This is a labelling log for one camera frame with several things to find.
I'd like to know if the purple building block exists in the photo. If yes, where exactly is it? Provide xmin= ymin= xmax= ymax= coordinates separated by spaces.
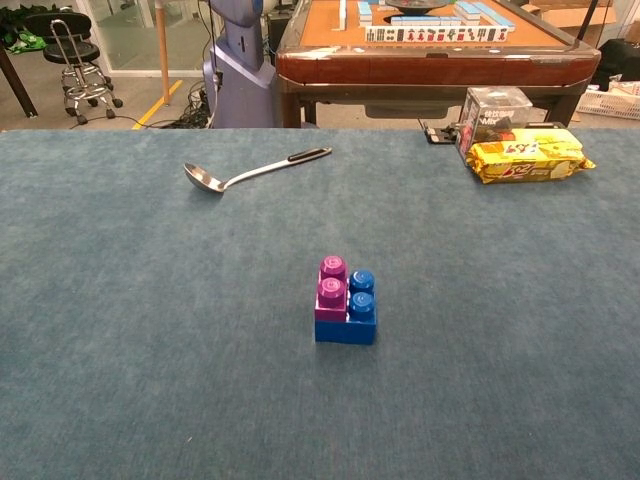
xmin=314 ymin=254 xmax=350 ymax=324

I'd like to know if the blue and purple toy block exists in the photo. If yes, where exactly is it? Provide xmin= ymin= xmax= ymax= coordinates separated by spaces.
xmin=314 ymin=269 xmax=379 ymax=346

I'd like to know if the blue felt table cover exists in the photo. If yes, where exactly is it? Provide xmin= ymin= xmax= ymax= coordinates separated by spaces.
xmin=0 ymin=127 xmax=640 ymax=480

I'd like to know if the brown mahjong table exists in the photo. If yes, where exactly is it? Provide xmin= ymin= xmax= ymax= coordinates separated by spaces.
xmin=274 ymin=0 xmax=602 ymax=129

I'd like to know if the clear plastic box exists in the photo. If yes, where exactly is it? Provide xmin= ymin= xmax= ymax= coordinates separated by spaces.
xmin=455 ymin=87 xmax=534 ymax=154

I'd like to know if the yellow biscuit packet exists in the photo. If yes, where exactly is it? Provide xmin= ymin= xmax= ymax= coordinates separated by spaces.
xmin=465 ymin=137 xmax=597 ymax=185

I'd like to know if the mahjong tile row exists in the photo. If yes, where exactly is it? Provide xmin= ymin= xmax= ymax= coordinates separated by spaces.
xmin=364 ymin=25 xmax=510 ymax=44

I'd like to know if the wooden pole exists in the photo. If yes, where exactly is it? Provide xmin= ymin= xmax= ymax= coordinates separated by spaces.
xmin=154 ymin=0 xmax=172 ymax=105

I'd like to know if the yellow box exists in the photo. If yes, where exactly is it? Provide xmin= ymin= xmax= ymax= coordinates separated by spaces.
xmin=509 ymin=127 xmax=585 ymax=151

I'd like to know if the black wheeled stool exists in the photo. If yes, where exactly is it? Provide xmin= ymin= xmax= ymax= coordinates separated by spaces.
xmin=24 ymin=12 xmax=124 ymax=126

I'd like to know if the white plastic basket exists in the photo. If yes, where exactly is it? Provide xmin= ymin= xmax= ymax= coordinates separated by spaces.
xmin=574 ymin=87 xmax=640 ymax=121

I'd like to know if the black bag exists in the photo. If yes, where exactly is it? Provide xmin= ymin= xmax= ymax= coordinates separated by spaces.
xmin=597 ymin=38 xmax=640 ymax=91

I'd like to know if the steel ladle black handle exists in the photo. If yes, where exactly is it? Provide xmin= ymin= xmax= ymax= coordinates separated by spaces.
xmin=183 ymin=146 xmax=334 ymax=195

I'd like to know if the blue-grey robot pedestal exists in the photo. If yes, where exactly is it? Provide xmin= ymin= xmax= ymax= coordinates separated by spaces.
xmin=202 ymin=0 xmax=281 ymax=129

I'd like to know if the floor cable bundle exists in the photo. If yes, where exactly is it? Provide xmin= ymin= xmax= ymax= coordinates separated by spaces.
xmin=177 ymin=82 xmax=216 ymax=129

